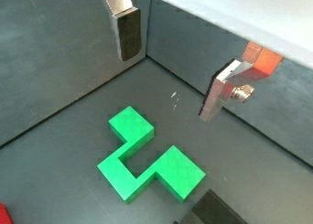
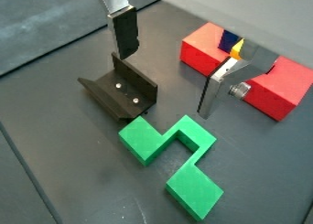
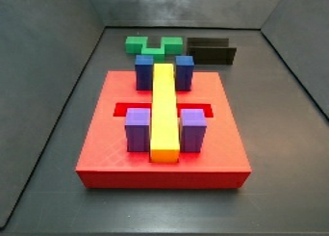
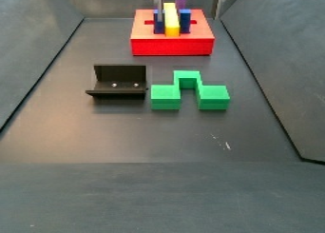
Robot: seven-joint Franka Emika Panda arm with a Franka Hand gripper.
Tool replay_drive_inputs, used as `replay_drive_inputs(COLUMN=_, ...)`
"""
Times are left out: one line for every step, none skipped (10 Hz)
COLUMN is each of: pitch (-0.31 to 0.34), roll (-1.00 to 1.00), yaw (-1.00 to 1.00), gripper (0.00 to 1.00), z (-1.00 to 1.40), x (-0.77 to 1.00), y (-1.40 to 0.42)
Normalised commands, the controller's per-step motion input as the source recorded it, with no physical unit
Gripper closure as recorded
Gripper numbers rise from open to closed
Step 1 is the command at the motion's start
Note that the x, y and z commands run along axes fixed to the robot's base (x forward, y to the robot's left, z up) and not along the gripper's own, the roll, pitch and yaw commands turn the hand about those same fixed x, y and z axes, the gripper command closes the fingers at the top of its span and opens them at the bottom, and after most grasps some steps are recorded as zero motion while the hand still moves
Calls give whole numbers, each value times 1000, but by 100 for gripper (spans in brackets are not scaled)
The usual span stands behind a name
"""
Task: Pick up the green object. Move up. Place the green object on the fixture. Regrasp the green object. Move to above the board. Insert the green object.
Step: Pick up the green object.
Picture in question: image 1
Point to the black angle bracket fixture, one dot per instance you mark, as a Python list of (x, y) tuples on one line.
[(212, 211)]

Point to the silver orange gripper right finger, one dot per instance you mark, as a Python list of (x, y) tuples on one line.
[(231, 83)]

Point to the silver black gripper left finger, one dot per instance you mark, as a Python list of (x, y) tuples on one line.
[(126, 27)]

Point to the red base board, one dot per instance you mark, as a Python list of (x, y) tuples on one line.
[(5, 216)]

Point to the green U-shaped block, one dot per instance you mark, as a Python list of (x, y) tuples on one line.
[(149, 157)]

